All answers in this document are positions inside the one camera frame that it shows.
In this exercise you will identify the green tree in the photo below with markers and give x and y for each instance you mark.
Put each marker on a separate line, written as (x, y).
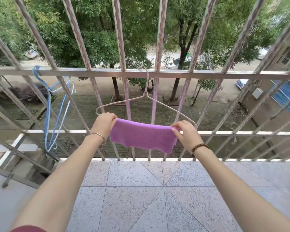
(104, 33)
(183, 26)

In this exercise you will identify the person's right forearm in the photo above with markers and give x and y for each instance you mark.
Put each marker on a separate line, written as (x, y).
(234, 188)

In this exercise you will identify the person's right hand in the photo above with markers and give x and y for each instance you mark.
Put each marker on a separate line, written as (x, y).
(188, 136)

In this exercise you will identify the pile of dry branches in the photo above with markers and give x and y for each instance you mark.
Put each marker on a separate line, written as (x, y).
(26, 93)

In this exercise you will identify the purple towel cloth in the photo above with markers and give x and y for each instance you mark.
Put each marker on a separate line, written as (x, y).
(142, 135)

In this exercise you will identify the white wall box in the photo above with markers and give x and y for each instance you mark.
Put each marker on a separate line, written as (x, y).
(257, 93)

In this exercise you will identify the grey apartment building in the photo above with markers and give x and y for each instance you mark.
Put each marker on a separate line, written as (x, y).
(275, 111)

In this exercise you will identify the white parked car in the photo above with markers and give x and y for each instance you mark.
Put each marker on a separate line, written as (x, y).
(241, 83)
(262, 53)
(30, 53)

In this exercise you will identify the blue clothes hanger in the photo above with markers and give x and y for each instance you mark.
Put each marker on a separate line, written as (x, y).
(47, 118)

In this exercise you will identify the person's left forearm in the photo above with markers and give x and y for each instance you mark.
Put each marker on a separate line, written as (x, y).
(60, 181)

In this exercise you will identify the person's left hand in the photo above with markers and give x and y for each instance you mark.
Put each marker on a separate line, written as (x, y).
(102, 125)

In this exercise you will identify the metal balcony railing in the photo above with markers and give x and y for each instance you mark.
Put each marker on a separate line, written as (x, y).
(207, 75)

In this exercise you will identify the white clothes hanger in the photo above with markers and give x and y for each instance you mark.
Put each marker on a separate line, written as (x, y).
(74, 86)

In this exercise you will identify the person's left fingers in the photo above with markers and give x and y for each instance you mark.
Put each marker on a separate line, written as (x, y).
(111, 117)

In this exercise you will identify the dark red garment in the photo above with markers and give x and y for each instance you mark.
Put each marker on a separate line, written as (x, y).
(29, 229)

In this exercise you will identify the dark parked car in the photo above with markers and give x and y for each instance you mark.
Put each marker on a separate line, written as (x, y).
(175, 62)

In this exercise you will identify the person's right thumb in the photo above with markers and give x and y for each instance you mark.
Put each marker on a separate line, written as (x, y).
(176, 129)

